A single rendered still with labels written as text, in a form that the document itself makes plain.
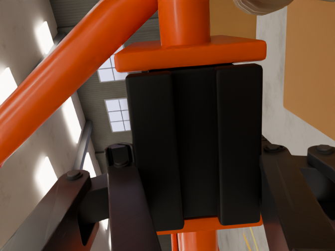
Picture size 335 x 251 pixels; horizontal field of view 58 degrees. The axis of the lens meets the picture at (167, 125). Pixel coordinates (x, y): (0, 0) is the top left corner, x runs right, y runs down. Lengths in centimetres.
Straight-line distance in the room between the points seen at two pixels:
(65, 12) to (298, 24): 875
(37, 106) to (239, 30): 185
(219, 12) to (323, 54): 166
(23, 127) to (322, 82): 24
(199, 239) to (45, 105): 10
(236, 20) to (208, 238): 184
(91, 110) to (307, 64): 1002
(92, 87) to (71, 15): 225
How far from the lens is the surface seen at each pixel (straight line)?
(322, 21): 30
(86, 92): 992
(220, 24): 195
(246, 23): 198
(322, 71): 30
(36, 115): 17
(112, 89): 975
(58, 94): 16
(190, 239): 16
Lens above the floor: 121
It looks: level
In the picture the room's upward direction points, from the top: 96 degrees counter-clockwise
